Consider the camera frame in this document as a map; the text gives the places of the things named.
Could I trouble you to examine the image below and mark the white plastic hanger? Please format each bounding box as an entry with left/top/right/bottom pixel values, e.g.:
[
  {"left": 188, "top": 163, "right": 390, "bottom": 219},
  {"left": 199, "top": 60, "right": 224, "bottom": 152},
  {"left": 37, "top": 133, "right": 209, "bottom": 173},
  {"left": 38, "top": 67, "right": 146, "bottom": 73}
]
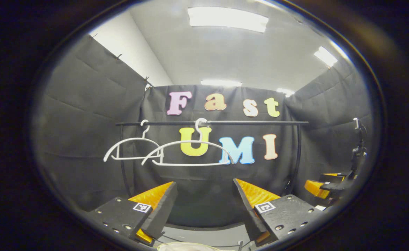
[
  {"left": 103, "top": 120, "right": 164, "bottom": 162},
  {"left": 141, "top": 118, "right": 235, "bottom": 167}
]

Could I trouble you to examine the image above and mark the black backdrop cloth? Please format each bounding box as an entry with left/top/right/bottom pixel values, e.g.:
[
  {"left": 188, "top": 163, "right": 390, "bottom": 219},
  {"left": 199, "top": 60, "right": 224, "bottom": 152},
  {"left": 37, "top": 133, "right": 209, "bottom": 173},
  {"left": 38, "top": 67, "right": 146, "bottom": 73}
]
[{"left": 32, "top": 34, "right": 373, "bottom": 228}]

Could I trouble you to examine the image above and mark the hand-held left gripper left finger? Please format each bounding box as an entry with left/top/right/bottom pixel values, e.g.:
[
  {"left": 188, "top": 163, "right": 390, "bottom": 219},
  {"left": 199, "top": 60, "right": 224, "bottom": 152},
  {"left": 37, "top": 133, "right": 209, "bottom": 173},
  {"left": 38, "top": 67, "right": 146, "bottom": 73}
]
[{"left": 86, "top": 181, "right": 177, "bottom": 245}]

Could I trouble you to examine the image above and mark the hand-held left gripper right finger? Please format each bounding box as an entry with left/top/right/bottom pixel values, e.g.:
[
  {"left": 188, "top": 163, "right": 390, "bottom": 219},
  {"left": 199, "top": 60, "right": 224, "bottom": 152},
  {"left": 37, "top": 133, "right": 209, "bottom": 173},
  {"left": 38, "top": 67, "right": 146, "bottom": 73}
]
[{"left": 233, "top": 178, "right": 325, "bottom": 245}]

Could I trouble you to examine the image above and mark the black metal clothes rack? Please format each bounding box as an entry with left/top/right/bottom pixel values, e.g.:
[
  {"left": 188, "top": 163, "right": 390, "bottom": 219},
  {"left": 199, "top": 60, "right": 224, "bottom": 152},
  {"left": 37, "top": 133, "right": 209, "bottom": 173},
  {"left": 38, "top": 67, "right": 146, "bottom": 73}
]
[{"left": 115, "top": 120, "right": 309, "bottom": 196}]

